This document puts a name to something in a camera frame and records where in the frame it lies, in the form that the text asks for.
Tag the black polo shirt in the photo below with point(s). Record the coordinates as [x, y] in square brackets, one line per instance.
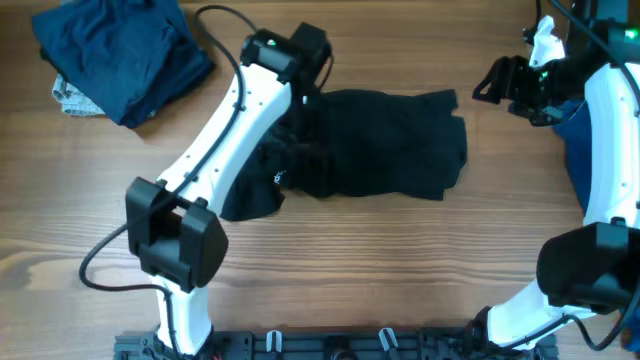
[353, 143]

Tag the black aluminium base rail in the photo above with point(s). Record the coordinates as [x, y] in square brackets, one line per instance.
[424, 344]

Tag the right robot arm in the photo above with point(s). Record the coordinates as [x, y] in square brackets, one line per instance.
[594, 269]

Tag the bright blue shirt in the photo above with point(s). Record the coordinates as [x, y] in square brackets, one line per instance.
[575, 130]

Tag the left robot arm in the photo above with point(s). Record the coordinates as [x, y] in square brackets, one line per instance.
[173, 223]

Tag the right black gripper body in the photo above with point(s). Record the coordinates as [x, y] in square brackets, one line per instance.
[549, 86]

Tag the folded dark blue garment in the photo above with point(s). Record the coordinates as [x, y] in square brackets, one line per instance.
[129, 57]

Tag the white patterned folded cloth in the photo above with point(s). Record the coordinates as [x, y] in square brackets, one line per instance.
[73, 102]

